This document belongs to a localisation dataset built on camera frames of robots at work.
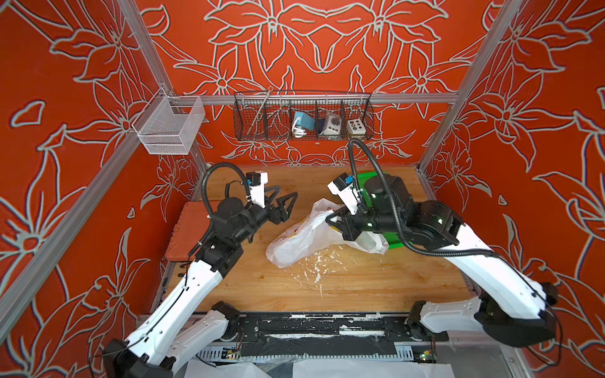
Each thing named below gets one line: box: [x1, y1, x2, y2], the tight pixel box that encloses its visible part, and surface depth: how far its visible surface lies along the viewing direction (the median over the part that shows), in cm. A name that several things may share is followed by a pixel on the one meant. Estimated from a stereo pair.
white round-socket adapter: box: [318, 112, 342, 136], surface depth 94 cm
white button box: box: [346, 118, 367, 135], surface depth 96 cm
